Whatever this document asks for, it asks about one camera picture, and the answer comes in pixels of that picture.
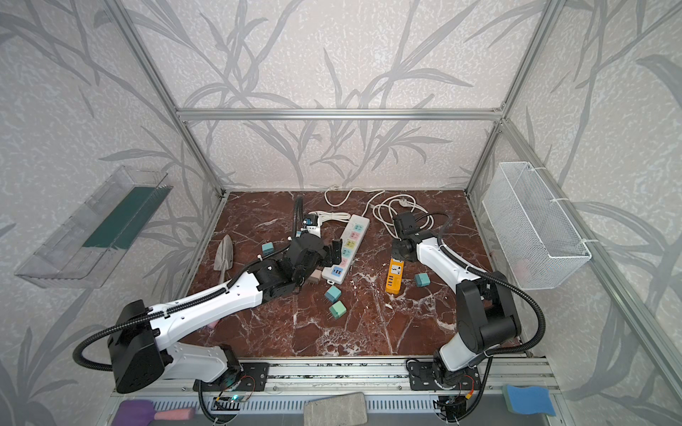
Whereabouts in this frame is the grey garden trowel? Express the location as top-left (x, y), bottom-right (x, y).
top-left (213, 235), bottom-right (234, 284)

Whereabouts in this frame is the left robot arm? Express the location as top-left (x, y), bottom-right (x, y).
top-left (72, 233), bottom-right (343, 394)

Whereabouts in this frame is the teal cube charger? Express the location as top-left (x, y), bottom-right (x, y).
top-left (415, 273), bottom-right (431, 288)
top-left (324, 285), bottom-right (342, 304)
top-left (261, 242), bottom-right (275, 256)

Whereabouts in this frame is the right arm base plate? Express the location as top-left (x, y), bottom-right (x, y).
top-left (405, 358), bottom-right (481, 394)

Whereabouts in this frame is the white wire mesh basket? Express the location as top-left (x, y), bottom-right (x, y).
top-left (482, 162), bottom-right (591, 290)

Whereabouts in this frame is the grey sponge block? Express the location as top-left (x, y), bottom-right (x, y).
top-left (304, 392), bottom-right (369, 426)

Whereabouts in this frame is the orange power strip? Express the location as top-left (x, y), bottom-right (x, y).
top-left (385, 258), bottom-right (404, 296)

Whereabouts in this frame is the clear plastic wall tray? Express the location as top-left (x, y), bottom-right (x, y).
top-left (15, 166), bottom-right (172, 289)

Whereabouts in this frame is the blue sponge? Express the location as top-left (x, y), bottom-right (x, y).
top-left (502, 384), bottom-right (556, 416)

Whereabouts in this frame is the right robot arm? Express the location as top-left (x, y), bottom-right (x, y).
top-left (393, 212), bottom-right (547, 381)

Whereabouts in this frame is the white multicolour power strip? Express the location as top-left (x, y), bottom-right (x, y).
top-left (321, 215), bottom-right (369, 285)

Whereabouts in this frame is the purple pink brush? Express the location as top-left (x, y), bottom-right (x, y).
top-left (111, 399), bottom-right (195, 426)

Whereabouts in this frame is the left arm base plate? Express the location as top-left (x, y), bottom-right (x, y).
top-left (202, 362), bottom-right (270, 392)

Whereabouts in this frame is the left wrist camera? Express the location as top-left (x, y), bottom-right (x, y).
top-left (302, 213), bottom-right (322, 238)

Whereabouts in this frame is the green cube charger centre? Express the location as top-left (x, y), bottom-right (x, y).
top-left (329, 301), bottom-right (347, 320)

